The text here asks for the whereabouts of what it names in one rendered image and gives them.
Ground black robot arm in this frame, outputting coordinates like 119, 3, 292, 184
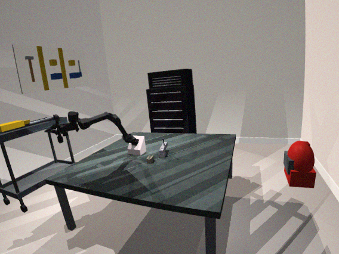
60, 111, 139, 145

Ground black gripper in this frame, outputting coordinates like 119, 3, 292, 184
44, 114, 70, 144

